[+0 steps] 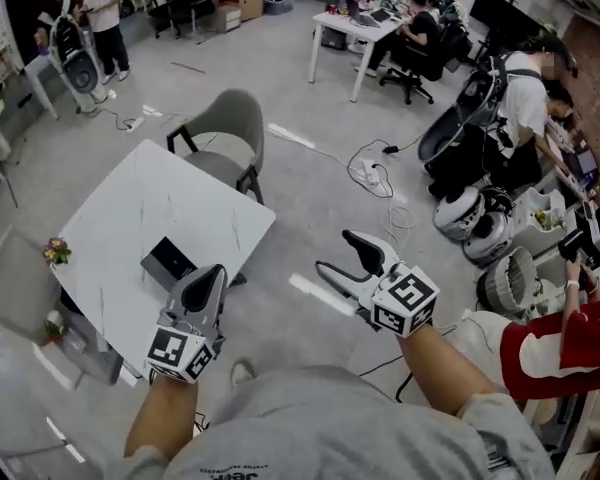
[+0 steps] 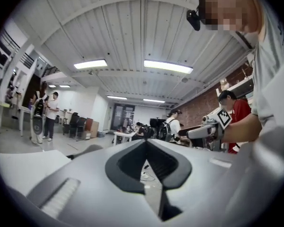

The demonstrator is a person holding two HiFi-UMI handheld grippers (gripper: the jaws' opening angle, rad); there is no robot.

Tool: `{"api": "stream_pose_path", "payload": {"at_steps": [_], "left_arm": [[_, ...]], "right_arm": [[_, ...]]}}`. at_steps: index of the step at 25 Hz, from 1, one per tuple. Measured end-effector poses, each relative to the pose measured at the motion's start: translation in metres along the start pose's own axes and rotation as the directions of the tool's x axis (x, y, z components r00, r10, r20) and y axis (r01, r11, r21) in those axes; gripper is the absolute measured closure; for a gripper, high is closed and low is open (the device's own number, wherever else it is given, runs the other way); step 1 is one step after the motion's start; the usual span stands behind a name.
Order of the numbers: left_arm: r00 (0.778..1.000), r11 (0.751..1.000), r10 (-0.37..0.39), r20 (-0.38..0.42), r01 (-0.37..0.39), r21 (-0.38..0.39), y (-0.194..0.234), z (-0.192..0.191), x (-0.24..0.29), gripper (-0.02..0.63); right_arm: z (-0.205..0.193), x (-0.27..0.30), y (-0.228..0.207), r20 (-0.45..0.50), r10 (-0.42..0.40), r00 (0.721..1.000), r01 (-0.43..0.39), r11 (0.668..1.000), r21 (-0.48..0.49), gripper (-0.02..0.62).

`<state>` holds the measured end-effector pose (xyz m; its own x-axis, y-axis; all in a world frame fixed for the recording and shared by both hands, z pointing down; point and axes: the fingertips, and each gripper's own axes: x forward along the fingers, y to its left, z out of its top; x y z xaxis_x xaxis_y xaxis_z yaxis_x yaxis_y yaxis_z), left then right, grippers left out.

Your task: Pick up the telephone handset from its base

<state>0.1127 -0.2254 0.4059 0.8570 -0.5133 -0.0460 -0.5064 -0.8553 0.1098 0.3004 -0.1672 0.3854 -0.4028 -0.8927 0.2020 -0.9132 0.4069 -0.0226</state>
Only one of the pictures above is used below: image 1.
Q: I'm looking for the black and silver machine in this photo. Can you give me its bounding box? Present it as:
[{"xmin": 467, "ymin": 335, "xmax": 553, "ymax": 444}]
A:
[{"xmin": 577, "ymin": 200, "xmax": 600, "ymax": 265}]

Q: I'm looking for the white drawer cabinet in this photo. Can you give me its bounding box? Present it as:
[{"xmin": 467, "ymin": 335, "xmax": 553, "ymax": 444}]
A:
[{"xmin": 214, "ymin": 2, "xmax": 243, "ymax": 33}]

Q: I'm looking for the person's right forearm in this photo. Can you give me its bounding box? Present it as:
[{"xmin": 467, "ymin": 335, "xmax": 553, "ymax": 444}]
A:
[{"xmin": 394, "ymin": 325, "xmax": 506, "ymax": 417}]

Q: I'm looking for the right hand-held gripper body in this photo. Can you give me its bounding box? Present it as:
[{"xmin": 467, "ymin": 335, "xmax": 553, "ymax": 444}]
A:
[{"xmin": 354, "ymin": 261, "xmax": 440, "ymax": 339}]

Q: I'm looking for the white utility cart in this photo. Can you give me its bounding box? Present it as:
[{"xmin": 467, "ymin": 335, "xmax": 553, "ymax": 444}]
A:
[{"xmin": 512, "ymin": 186, "xmax": 569, "ymax": 259}]

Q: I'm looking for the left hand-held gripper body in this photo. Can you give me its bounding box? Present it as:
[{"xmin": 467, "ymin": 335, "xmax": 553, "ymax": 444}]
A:
[{"xmin": 146, "ymin": 307, "xmax": 226, "ymax": 383}]

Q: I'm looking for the white wall desk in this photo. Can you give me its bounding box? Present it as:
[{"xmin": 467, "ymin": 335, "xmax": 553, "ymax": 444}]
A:
[{"xmin": 544, "ymin": 117, "xmax": 600, "ymax": 189}]

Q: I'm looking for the person's gray shirt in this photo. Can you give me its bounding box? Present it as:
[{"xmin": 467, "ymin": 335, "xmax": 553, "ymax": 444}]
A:
[{"xmin": 124, "ymin": 365, "xmax": 556, "ymax": 480}]

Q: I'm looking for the gray upholstered chair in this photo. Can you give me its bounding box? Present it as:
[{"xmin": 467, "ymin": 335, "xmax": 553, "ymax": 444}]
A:
[{"xmin": 166, "ymin": 88, "xmax": 266, "ymax": 205}]

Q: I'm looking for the large black screen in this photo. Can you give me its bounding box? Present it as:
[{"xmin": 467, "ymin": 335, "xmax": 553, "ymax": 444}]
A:
[{"xmin": 468, "ymin": 0, "xmax": 561, "ymax": 44}]

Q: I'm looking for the person's shoe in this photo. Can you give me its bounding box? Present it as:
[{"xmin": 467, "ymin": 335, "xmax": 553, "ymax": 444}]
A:
[{"xmin": 229, "ymin": 359, "xmax": 257, "ymax": 387}]

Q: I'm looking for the purple flower pot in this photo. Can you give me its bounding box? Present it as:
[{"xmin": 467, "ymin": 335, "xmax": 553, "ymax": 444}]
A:
[{"xmin": 42, "ymin": 236, "xmax": 73, "ymax": 268}]

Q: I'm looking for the gray backpack shell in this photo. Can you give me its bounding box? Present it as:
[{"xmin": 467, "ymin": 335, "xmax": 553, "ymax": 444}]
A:
[{"xmin": 417, "ymin": 52, "xmax": 511, "ymax": 165}]

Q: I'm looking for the white ribbed basket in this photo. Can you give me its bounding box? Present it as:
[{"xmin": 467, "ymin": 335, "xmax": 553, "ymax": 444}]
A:
[{"xmin": 476, "ymin": 246, "xmax": 539, "ymax": 315}]

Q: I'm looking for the black box device with cord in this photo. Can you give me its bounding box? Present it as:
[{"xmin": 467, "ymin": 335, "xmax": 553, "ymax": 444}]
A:
[{"xmin": 139, "ymin": 236, "xmax": 200, "ymax": 292}]

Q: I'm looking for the white shell with round disc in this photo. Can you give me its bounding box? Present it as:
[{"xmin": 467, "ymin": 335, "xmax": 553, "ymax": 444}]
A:
[{"xmin": 49, "ymin": 12, "xmax": 109, "ymax": 115}]

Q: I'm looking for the black swivel office chair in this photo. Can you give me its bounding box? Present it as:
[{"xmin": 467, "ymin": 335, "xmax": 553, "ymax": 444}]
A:
[{"xmin": 379, "ymin": 22, "xmax": 449, "ymax": 106}]

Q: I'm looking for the white office desk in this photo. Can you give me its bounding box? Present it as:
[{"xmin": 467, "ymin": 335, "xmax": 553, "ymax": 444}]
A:
[{"xmin": 312, "ymin": 5, "xmax": 411, "ymax": 103}]

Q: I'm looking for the pale gray chair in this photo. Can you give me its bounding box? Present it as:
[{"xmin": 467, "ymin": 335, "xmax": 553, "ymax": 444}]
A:
[{"xmin": 0, "ymin": 225, "xmax": 124, "ymax": 392}]

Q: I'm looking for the person's left forearm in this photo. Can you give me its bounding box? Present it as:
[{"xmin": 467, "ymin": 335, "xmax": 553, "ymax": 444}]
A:
[{"xmin": 123, "ymin": 372, "xmax": 201, "ymax": 462}]

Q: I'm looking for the black handheld object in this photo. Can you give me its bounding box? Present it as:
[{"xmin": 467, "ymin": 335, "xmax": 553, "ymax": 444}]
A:
[{"xmin": 557, "ymin": 228, "xmax": 589, "ymax": 264}]

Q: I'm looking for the white floor cable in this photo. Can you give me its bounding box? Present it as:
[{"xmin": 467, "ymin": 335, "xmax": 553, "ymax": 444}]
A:
[{"xmin": 379, "ymin": 187, "xmax": 419, "ymax": 250}]

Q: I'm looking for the red flower pot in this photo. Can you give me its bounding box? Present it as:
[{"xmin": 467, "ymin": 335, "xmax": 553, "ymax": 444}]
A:
[{"xmin": 43, "ymin": 310, "xmax": 67, "ymax": 345}]

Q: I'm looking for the shoulder strap buckle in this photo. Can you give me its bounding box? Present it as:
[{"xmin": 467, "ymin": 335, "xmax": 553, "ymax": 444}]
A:
[{"xmin": 479, "ymin": 442, "xmax": 512, "ymax": 475}]

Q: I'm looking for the silver round shell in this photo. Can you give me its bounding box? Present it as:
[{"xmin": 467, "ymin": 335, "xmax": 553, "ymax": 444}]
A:
[
  {"xmin": 433, "ymin": 185, "xmax": 486, "ymax": 242},
  {"xmin": 462, "ymin": 195, "xmax": 514, "ymax": 262}
]

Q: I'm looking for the thin black floor cable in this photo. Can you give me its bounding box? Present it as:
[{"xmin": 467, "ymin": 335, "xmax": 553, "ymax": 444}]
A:
[{"xmin": 359, "ymin": 352, "xmax": 417, "ymax": 405}]

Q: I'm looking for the open laptop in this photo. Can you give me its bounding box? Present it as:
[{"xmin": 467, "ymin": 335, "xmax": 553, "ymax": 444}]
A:
[
  {"xmin": 346, "ymin": 0, "xmax": 382, "ymax": 29},
  {"xmin": 572, "ymin": 148, "xmax": 600, "ymax": 175}
]

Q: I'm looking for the looped black floor cable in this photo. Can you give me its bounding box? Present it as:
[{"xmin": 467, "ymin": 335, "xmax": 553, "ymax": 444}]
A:
[{"xmin": 347, "ymin": 137, "xmax": 431, "ymax": 200}]

